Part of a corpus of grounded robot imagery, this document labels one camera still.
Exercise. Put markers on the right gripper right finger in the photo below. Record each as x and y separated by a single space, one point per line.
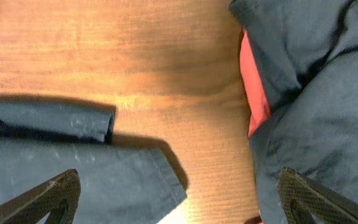
303 200

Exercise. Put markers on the navy garment pile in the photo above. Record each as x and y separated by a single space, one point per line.
306 52

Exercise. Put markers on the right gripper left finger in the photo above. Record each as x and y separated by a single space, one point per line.
56 199

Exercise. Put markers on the red cloth garment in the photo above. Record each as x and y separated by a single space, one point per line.
256 96

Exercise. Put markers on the navy blue shorts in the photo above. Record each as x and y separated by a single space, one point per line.
39 140

